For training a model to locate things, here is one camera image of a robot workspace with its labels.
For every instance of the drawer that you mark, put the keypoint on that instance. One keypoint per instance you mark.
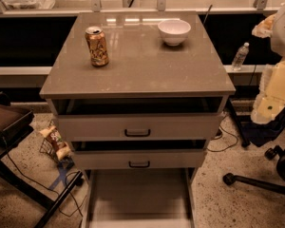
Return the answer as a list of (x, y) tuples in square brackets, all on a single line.
[(139, 154), (139, 198), (186, 118)]

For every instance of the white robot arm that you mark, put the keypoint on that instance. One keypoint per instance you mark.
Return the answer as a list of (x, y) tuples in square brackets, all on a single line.
[(270, 100)]

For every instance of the grey drawer cabinet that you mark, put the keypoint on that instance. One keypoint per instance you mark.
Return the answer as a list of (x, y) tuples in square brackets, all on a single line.
[(140, 64)]

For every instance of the white bowl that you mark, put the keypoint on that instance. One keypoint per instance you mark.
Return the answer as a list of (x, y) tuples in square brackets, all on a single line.
[(174, 32)]

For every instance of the orange soda can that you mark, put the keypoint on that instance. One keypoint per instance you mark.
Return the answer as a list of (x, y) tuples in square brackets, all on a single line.
[(95, 38)]

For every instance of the snack bag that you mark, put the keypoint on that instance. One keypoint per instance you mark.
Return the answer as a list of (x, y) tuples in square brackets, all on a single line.
[(59, 146)]

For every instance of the black table leg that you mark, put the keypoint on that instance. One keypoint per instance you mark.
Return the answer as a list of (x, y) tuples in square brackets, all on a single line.
[(244, 141)]

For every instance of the clear plastic water bottle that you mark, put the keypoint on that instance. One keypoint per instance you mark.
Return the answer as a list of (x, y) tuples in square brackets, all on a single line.
[(240, 57)]

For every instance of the brown chair on left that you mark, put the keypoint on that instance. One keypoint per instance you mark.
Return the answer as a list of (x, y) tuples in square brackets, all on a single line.
[(15, 127)]

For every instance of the black office chair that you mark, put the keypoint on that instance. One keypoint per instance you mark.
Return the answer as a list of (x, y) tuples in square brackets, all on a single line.
[(255, 188)]

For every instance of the wire basket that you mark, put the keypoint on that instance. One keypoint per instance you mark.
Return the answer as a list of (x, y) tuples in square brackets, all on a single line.
[(47, 149)]

